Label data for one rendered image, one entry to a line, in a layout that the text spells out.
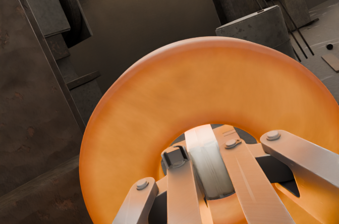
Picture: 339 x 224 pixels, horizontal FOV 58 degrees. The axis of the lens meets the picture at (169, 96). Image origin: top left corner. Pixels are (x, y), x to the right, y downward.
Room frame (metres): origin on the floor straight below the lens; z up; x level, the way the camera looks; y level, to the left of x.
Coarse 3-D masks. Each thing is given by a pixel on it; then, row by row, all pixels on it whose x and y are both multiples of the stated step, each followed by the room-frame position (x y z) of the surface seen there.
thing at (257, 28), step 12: (264, 12) 2.46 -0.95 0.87; (276, 12) 2.50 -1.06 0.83; (228, 24) 2.69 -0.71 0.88; (240, 24) 2.48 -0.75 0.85; (252, 24) 2.44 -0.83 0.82; (264, 24) 2.44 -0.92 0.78; (276, 24) 2.47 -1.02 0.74; (228, 36) 2.57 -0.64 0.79; (240, 36) 2.49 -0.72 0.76; (252, 36) 2.45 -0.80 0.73; (264, 36) 2.44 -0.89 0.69; (276, 36) 2.46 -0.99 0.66; (288, 36) 2.56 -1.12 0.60; (276, 48) 2.45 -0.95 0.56; (288, 48) 2.50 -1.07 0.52
